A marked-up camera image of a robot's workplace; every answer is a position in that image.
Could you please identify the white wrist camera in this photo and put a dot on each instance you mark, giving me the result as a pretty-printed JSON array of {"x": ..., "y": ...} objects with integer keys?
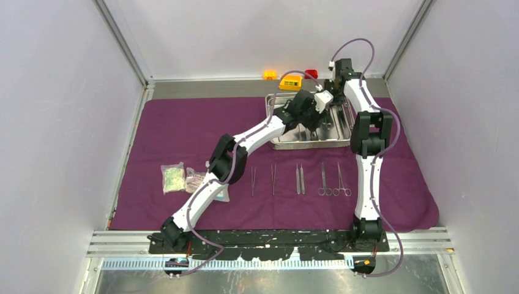
[
  {"x": 331, "y": 68},
  {"x": 322, "y": 98}
]

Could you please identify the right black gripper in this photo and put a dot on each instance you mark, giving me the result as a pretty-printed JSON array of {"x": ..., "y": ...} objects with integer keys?
[{"x": 327, "y": 83}]

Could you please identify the steel surgical scissors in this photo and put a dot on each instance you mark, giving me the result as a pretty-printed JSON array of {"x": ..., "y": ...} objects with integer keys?
[
  {"x": 324, "y": 190},
  {"x": 341, "y": 189}
]

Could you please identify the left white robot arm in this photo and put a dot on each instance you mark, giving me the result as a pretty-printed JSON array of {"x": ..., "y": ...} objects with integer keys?
[{"x": 229, "y": 158}]

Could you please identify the purple cloth wrap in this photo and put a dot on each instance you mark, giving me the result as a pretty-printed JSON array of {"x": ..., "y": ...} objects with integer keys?
[{"x": 187, "y": 130}]

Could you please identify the orange yellow toy block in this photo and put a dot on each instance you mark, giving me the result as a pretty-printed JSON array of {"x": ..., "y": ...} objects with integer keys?
[{"x": 291, "y": 83}]

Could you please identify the white sterile pouch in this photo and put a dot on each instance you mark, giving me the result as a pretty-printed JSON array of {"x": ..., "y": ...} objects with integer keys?
[{"x": 223, "y": 196}]

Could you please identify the steel tissue forceps in tray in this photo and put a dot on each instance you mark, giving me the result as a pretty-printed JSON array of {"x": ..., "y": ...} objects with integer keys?
[{"x": 346, "y": 115}]

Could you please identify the steel tweezers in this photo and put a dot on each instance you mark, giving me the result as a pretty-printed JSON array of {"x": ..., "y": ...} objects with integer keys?
[
  {"x": 273, "y": 177},
  {"x": 253, "y": 179}
]

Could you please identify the steel instrument tray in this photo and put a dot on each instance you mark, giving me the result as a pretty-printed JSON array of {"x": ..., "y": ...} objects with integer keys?
[{"x": 300, "y": 137}]

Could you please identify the small orange block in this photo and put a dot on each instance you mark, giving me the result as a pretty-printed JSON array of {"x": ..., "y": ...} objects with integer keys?
[{"x": 269, "y": 75}]

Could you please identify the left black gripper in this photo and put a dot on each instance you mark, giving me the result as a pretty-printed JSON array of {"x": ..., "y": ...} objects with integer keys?
[{"x": 317, "y": 117}]

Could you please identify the red block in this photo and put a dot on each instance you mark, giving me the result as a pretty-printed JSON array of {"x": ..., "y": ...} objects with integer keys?
[{"x": 311, "y": 73}]

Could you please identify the steel surgical forceps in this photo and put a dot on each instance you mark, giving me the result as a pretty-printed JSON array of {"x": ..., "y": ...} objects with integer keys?
[{"x": 327, "y": 122}]

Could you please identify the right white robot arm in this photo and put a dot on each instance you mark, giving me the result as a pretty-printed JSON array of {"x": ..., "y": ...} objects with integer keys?
[{"x": 370, "y": 136}]

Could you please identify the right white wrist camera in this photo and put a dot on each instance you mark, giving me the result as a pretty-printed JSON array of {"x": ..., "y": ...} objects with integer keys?
[{"x": 331, "y": 68}]

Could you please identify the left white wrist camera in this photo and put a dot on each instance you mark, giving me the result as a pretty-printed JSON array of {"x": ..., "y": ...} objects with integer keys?
[{"x": 322, "y": 98}]

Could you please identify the pink clear packet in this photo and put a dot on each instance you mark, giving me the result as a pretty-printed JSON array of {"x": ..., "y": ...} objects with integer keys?
[{"x": 193, "y": 180}]

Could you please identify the green packet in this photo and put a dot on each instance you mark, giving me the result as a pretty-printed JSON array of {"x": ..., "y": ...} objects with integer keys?
[{"x": 173, "y": 178}]

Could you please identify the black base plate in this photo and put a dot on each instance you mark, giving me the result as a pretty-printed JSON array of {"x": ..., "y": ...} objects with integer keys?
[{"x": 266, "y": 245}]

